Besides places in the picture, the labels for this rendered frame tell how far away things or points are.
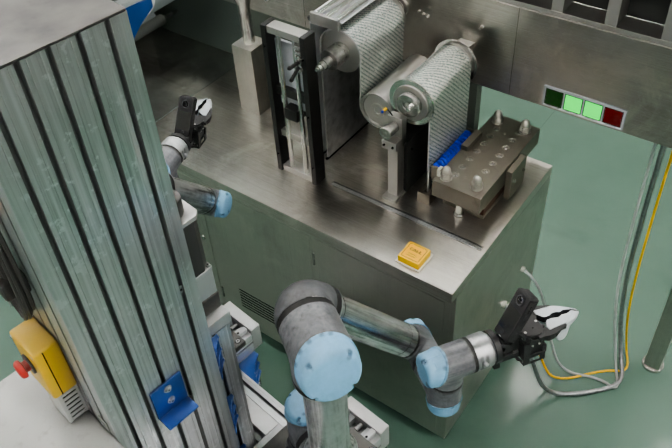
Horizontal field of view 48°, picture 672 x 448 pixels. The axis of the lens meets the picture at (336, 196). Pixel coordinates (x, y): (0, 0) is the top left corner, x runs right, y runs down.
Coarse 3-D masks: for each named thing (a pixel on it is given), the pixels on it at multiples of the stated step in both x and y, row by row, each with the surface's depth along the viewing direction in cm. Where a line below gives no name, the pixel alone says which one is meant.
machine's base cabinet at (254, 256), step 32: (544, 192) 252; (224, 224) 269; (256, 224) 256; (288, 224) 244; (512, 224) 234; (224, 256) 284; (256, 256) 269; (288, 256) 256; (320, 256) 244; (352, 256) 233; (512, 256) 248; (224, 288) 299; (256, 288) 283; (352, 288) 243; (384, 288) 232; (416, 288) 223; (480, 288) 231; (512, 288) 265; (256, 320) 299; (448, 320) 222; (480, 320) 245; (384, 352) 254; (384, 384) 267; (416, 384) 254; (480, 384) 280; (416, 416) 266
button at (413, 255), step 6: (408, 246) 220; (414, 246) 220; (420, 246) 220; (402, 252) 219; (408, 252) 218; (414, 252) 218; (420, 252) 218; (426, 252) 218; (402, 258) 217; (408, 258) 217; (414, 258) 217; (420, 258) 217; (426, 258) 218; (408, 264) 217; (414, 264) 216; (420, 264) 216
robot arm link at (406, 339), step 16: (288, 288) 141; (304, 288) 140; (320, 288) 142; (336, 288) 149; (288, 304) 137; (336, 304) 146; (352, 304) 152; (352, 320) 150; (368, 320) 154; (384, 320) 158; (400, 320) 164; (416, 320) 172; (352, 336) 153; (368, 336) 155; (384, 336) 157; (400, 336) 161; (416, 336) 165; (432, 336) 170; (400, 352) 163; (416, 352) 165
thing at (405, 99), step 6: (402, 96) 215; (408, 96) 214; (414, 96) 214; (396, 102) 218; (402, 102) 216; (408, 102) 215; (414, 102) 214; (420, 102) 214; (402, 108) 218; (414, 108) 215; (420, 108) 215; (408, 114) 218; (414, 114) 216
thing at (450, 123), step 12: (468, 84) 231; (456, 96) 227; (468, 96) 235; (444, 108) 223; (456, 108) 230; (432, 120) 219; (444, 120) 226; (456, 120) 234; (432, 132) 222; (444, 132) 229; (456, 132) 238; (432, 144) 225; (444, 144) 233; (432, 156) 229
